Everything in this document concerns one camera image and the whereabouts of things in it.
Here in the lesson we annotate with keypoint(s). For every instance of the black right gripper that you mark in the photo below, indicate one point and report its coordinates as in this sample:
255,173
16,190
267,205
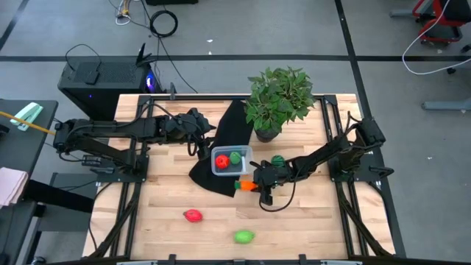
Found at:
270,176

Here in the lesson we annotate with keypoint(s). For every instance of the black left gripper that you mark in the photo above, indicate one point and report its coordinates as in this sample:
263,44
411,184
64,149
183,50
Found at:
187,123

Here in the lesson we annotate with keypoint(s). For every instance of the orange toy carrot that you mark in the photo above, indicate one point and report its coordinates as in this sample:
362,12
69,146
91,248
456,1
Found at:
247,185

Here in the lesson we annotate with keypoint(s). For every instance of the round red toy fruit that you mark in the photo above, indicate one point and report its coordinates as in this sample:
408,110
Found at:
222,161

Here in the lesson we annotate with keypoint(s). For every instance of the small dark green toy vegetable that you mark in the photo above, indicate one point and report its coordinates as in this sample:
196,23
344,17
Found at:
235,158

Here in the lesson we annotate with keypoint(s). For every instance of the red toy pepper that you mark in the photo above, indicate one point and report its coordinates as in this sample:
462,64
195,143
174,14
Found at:
193,215

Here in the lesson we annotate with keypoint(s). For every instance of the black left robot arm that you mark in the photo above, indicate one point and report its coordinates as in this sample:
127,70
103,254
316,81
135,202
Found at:
110,129

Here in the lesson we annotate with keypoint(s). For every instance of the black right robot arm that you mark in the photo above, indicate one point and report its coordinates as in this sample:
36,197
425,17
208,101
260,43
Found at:
331,151

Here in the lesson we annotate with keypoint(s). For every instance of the clear plastic tupperware container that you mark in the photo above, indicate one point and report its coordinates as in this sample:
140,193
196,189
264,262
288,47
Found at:
232,169

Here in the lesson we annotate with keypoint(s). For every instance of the striped toy watermelon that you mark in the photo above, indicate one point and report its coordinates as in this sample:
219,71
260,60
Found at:
277,160

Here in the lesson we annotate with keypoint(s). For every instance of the black cloth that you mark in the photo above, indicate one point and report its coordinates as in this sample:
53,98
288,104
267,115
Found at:
232,129

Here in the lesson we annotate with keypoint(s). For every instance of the dark plant pot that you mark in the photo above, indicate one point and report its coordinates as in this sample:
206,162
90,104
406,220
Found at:
266,135

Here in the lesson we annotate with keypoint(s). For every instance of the green leafy toy vegetable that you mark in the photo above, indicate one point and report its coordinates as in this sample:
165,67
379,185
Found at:
244,236

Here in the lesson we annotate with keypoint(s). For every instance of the green leafy potted plant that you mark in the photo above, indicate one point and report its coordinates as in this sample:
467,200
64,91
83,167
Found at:
279,95

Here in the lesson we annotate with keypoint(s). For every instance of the black wifi antenna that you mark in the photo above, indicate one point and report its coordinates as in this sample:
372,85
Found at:
141,57

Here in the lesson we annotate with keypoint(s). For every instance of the black computer tower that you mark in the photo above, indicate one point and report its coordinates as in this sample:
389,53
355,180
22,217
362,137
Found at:
103,84

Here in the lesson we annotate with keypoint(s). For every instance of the yellow pencil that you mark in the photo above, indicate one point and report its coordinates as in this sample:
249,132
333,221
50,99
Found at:
25,123

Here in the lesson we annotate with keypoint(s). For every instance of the mint green stapler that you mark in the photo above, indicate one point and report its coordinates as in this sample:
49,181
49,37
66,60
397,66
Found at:
26,116

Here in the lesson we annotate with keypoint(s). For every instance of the dark side table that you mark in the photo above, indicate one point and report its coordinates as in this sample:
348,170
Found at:
14,151

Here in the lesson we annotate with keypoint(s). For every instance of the grey desk foot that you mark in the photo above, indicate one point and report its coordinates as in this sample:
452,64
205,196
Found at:
445,105

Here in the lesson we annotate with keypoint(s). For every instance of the pink cloth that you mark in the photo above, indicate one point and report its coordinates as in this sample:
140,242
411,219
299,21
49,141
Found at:
11,186

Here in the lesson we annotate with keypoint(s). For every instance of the red metal cart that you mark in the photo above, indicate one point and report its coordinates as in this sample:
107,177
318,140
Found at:
439,22

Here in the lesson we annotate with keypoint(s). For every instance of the black metal table frame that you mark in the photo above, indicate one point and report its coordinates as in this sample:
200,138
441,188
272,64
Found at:
130,213

